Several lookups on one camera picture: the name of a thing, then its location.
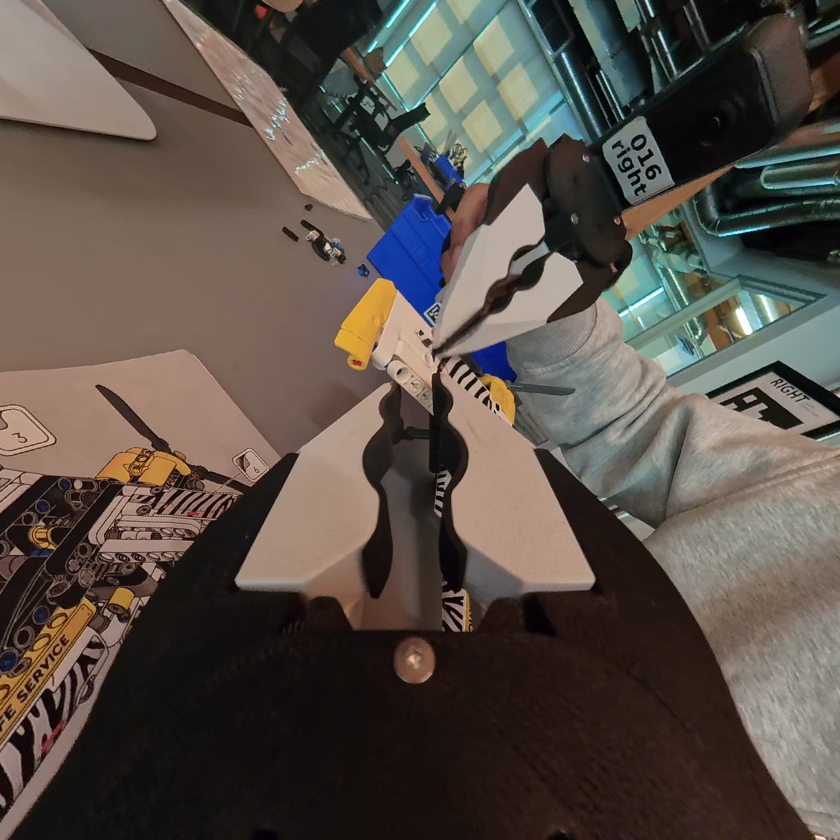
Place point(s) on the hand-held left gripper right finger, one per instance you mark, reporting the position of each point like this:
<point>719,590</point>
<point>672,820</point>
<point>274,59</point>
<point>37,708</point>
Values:
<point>518,525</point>

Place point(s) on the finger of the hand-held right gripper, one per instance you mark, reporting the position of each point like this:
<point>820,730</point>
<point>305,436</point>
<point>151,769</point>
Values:
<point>499,243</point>
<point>531,302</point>

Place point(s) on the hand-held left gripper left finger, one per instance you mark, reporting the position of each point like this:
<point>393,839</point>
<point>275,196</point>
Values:
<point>308,512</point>

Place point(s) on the lego airplane model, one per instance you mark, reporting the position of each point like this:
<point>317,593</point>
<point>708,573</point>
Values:
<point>367,315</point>

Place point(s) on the lego instruction booklet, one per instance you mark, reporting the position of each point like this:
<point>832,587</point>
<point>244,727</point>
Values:
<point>131,525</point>

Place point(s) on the loose small lego pieces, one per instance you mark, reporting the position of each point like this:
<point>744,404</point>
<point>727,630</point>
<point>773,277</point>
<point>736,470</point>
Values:
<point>325,246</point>

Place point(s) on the person's right hand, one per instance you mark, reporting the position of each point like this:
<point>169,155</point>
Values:
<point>463,216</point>

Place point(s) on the blue plastic bin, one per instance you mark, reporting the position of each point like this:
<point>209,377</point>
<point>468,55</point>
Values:
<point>407,243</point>

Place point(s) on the framed marker poster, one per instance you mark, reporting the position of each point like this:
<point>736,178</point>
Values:
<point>761,407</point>

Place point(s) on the person's grey hoodie torso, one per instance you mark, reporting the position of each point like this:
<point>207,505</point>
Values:
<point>754,623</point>

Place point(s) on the laminated paper sheet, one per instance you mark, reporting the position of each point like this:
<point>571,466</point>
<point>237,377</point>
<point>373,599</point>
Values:
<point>262,105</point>

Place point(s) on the white monitor stand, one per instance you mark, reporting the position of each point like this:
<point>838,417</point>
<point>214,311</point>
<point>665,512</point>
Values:
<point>59,72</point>

